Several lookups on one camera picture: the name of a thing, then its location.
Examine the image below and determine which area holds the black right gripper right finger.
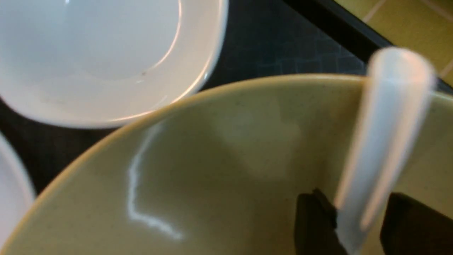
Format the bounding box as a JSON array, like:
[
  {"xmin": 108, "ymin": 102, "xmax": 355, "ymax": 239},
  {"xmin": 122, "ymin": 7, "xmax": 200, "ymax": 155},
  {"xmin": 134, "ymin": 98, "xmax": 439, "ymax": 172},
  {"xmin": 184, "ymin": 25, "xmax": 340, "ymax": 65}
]
[{"xmin": 380, "ymin": 193, "xmax": 453, "ymax": 255}]

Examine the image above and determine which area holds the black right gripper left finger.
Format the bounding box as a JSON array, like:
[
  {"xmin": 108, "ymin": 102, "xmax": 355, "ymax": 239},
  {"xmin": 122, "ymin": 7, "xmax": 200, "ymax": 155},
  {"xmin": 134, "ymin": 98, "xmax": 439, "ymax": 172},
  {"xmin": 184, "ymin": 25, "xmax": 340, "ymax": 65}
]
[{"xmin": 294, "ymin": 188, "xmax": 347, "ymax": 255}]

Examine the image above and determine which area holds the large tan noodle bowl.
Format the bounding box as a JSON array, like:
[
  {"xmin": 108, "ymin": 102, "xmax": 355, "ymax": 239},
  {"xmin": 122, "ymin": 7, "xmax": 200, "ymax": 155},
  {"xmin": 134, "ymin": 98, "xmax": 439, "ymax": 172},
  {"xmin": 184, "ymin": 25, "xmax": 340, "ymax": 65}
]
[{"xmin": 0, "ymin": 73, "xmax": 453, "ymax": 255}]

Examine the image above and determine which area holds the white soup spoon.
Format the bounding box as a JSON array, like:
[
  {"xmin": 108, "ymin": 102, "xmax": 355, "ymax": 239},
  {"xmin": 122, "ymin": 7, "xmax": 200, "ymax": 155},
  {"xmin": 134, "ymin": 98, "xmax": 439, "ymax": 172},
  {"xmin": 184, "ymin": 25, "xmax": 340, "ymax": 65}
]
[{"xmin": 334, "ymin": 46, "xmax": 437, "ymax": 255}]

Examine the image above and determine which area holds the white square dish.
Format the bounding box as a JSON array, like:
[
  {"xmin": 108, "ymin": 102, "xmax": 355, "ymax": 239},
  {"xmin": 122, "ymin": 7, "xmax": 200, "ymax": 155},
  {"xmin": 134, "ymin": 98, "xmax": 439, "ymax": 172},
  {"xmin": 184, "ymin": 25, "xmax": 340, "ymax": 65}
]
[
  {"xmin": 0, "ymin": 134, "xmax": 36, "ymax": 247},
  {"xmin": 0, "ymin": 0, "xmax": 230, "ymax": 129}
]

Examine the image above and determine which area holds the green checked tablecloth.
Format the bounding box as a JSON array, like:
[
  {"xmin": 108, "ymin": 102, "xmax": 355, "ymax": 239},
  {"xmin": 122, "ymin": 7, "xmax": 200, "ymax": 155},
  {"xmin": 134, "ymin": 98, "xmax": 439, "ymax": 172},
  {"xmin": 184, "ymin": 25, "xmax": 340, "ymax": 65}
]
[{"xmin": 337, "ymin": 0, "xmax": 453, "ymax": 85}]

